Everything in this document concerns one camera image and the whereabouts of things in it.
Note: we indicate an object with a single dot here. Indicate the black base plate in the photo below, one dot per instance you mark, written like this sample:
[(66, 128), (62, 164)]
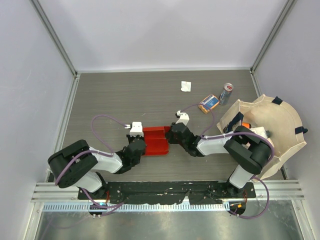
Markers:
[(167, 192)]

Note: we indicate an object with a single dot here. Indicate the crumpled white paper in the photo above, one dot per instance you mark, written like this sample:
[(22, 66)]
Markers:
[(186, 86)]

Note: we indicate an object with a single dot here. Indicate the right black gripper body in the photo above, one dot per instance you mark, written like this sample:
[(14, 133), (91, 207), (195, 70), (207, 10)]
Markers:
[(172, 139)]

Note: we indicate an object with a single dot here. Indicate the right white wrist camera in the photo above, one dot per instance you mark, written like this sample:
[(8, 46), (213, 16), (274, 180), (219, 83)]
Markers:
[(182, 117)]

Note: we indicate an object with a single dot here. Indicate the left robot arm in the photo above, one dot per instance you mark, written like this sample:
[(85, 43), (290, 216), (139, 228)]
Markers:
[(78, 165)]

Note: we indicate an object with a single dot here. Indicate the white cosmetic box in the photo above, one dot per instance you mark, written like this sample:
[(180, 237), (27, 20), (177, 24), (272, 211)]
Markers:
[(261, 132)]

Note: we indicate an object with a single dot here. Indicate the orange blue snack pack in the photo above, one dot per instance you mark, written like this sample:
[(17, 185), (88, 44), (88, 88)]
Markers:
[(208, 103)]

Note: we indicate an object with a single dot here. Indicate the beige tote bag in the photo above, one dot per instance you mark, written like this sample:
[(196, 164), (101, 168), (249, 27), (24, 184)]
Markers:
[(274, 119)]

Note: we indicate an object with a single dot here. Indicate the white slotted cable duct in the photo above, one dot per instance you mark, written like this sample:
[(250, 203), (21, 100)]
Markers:
[(126, 208)]

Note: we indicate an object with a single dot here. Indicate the orange capped bottle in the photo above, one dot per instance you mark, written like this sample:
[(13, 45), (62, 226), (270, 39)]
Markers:
[(247, 125)]

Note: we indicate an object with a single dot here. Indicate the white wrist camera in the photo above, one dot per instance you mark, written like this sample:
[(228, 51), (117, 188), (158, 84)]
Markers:
[(182, 117), (135, 129)]

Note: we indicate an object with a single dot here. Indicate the silver drink can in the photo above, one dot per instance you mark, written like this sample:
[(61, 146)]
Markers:
[(226, 93)]

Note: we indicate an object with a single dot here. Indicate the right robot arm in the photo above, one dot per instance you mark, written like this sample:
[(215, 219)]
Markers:
[(250, 150)]

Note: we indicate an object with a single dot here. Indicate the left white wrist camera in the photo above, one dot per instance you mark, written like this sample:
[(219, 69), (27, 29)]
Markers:
[(135, 129)]

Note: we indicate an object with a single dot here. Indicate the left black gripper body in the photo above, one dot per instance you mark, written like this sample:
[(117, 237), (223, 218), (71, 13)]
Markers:
[(130, 138)]

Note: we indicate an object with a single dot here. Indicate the red paper box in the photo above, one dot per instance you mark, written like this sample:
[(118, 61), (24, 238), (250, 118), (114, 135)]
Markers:
[(156, 141)]

